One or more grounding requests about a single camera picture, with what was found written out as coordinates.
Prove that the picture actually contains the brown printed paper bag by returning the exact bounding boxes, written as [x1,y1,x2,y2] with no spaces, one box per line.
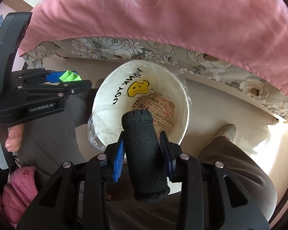
[132,92,175,136]

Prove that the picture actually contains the floral mattress skirt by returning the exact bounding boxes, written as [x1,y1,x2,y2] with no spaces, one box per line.
[22,36,288,122]

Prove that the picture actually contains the left hand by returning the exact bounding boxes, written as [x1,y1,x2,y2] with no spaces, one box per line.
[5,124,24,152]

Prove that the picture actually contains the left leg grey trousers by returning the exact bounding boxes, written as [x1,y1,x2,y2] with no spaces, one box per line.
[17,89,97,185]

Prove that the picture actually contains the pink quilted jacket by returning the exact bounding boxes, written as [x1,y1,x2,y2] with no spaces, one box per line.
[0,166,38,228]

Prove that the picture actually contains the beige shoe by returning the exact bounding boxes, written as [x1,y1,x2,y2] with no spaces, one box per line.
[214,124,236,142]

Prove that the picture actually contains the green paper box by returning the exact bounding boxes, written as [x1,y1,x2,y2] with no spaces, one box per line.
[59,70,82,82]

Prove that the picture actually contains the pink floral bed sheet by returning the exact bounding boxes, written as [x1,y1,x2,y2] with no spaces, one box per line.
[19,0,288,96]

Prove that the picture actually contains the clear plastic bin liner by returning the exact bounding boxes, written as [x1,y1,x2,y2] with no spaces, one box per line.
[87,59,193,153]

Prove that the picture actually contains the black foam roller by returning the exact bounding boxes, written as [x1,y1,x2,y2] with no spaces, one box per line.
[122,110,170,203]

